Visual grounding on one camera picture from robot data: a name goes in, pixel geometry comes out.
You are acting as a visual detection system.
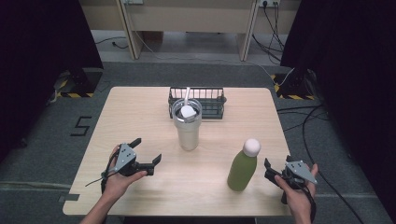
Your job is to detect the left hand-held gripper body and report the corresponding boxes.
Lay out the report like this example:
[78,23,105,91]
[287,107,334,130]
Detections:
[108,143,156,177]

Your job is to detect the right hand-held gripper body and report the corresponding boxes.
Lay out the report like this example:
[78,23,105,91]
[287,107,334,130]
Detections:
[273,160,318,205]

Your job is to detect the green bottle with white cap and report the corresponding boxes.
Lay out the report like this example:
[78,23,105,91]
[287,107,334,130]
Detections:
[226,138,262,192]

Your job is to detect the cream tumbler with clear lid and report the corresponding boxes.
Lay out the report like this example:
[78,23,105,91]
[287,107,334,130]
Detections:
[171,97,203,152]

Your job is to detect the dark wire basket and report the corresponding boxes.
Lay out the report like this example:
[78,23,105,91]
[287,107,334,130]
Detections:
[167,86,228,120]

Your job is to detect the person's right hand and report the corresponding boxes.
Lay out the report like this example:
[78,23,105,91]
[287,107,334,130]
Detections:
[274,162,319,217]

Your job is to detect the person's left hand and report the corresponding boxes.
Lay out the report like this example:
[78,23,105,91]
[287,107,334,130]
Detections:
[102,145,149,201]

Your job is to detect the black tape floor mark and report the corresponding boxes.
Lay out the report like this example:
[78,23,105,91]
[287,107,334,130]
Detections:
[69,116,93,137]

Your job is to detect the yellow black hazard tape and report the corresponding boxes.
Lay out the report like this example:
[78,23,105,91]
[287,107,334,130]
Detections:
[55,78,94,99]
[270,74,316,101]

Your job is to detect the grey tape piece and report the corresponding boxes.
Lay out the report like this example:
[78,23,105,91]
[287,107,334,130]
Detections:
[57,193,80,203]

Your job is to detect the black stand base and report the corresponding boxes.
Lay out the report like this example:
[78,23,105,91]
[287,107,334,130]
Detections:
[287,67,316,96]
[65,67,104,94]

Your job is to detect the black curtain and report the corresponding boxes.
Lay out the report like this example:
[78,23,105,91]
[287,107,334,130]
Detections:
[0,0,105,162]
[279,0,396,222]

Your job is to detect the beige office desk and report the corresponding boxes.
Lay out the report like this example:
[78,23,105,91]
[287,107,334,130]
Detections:
[78,0,302,63]

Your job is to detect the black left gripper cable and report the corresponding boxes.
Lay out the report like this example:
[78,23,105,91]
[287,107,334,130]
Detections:
[85,153,117,194]

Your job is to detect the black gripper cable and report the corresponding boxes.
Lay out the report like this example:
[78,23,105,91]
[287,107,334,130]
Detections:
[289,174,318,224]
[85,153,117,194]

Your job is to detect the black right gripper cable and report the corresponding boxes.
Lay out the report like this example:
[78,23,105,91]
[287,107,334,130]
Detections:
[289,174,318,224]

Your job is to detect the black floor cables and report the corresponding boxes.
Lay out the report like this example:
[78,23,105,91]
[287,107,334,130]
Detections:
[276,104,366,224]

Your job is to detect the short black floor cable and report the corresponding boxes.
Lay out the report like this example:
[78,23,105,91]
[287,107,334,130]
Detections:
[94,35,129,50]

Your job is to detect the long white cable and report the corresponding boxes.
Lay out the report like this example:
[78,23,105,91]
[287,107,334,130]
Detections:
[133,30,296,87]

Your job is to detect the bundle of black hanging cables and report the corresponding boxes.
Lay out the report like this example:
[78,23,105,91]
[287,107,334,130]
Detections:
[251,4,286,63]

